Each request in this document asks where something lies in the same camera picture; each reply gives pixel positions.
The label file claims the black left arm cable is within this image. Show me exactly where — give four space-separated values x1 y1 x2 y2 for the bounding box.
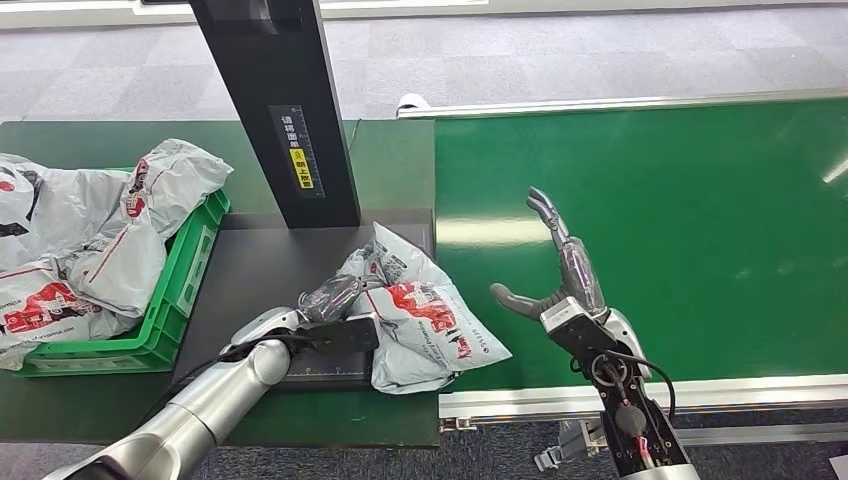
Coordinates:
132 333 316 425

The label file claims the thin aluminium conveyor rail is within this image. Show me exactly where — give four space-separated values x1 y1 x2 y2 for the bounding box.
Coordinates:
397 87 848 121

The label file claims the white mailer bag red print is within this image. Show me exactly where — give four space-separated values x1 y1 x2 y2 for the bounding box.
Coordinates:
0 261 140 372

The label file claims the small white mailer bag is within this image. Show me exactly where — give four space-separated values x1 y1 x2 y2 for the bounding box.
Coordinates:
119 139 234 241

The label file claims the black scanner column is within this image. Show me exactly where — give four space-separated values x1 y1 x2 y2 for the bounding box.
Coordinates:
188 0 362 231

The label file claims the grey plastic mailer package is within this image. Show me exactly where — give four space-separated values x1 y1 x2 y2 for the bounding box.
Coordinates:
337 221 513 397

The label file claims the column label with yellow sticker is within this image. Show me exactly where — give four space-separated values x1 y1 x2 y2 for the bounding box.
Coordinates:
268 104 327 200

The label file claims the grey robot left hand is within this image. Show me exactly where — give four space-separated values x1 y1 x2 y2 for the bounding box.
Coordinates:
296 272 386 325

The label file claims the large white mailer bag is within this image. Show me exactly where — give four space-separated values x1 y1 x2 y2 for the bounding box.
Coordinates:
0 153 167 319

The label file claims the grey metal conveyor bracket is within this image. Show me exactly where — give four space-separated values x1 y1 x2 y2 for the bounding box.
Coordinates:
535 420 607 473

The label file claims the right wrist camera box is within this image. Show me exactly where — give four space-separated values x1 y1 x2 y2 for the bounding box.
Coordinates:
539 298 621 362

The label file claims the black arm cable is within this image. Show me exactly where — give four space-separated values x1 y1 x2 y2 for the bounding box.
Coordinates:
132 333 316 425
569 349 677 425

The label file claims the wide aluminium conveyor rail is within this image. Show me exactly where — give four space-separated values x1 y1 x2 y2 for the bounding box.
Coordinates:
438 374 848 425

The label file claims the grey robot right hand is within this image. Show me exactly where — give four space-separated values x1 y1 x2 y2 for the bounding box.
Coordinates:
490 186 608 323

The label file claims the green conveyor belt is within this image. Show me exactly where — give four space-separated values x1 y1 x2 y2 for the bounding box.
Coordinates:
433 97 848 392

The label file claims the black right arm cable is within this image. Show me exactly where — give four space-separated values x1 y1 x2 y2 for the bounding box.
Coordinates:
569 349 677 425

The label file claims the black weighing platform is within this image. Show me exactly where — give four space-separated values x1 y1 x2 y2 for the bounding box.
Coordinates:
168 208 437 393

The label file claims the green plastic basket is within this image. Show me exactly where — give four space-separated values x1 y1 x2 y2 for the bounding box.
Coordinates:
13 166 232 379

